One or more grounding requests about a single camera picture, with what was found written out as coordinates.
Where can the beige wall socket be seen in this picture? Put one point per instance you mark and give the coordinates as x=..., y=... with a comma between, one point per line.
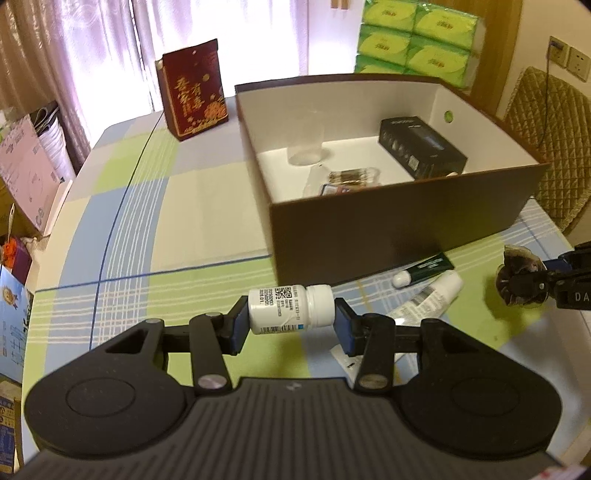
x=581, y=63
x=557, y=50

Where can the brown cardboard box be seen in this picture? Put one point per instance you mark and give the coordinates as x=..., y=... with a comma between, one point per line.
x=369, y=240

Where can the sheer lilac curtain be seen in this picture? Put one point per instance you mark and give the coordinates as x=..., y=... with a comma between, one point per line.
x=258, y=41

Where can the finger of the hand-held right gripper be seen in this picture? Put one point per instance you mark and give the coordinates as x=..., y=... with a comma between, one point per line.
x=535, y=285
x=570, y=263

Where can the black product box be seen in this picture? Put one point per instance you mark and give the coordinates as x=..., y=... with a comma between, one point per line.
x=422, y=145

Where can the checked cloth desktop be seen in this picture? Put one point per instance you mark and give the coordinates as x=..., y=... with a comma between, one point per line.
x=184, y=221

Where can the green ointment tube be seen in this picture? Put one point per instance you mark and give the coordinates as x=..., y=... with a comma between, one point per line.
x=429, y=266

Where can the brown hair scrunchie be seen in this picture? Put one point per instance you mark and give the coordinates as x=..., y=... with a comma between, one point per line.
x=519, y=261

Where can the white pill bottle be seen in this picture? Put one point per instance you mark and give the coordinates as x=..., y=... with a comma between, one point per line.
x=288, y=309

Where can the red gift bag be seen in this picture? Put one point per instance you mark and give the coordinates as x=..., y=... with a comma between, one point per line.
x=194, y=87

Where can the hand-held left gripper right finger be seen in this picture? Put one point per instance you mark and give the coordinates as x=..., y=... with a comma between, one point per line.
x=344, y=330

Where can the clear wrapped candy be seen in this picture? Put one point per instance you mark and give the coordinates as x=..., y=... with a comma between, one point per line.
x=351, y=176

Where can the beige curtain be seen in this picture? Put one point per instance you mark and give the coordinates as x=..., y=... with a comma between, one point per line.
x=69, y=60

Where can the blue printed carton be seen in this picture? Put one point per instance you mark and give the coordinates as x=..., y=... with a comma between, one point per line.
x=11, y=323

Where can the clear plastic cup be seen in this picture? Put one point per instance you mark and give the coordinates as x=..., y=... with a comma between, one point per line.
x=305, y=141

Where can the stack of white paper bags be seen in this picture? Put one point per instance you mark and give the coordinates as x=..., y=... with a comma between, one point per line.
x=53, y=143

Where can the small orange object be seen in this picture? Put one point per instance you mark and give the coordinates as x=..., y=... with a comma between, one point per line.
x=8, y=251

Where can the white printed packet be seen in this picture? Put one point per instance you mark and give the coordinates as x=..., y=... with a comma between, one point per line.
x=344, y=367

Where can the quilted beige chair cover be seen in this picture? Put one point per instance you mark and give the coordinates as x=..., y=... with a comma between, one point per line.
x=563, y=152

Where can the white tube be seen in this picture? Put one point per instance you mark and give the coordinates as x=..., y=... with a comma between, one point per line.
x=429, y=295

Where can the pink paper bag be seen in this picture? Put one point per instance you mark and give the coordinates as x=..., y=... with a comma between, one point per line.
x=25, y=175

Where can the wooden door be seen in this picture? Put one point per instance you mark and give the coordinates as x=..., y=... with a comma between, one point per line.
x=496, y=50

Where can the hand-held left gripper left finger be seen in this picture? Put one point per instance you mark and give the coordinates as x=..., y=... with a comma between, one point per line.
x=239, y=330

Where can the stack of green tissue packs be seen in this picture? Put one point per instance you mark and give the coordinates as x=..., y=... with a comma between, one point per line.
x=415, y=41

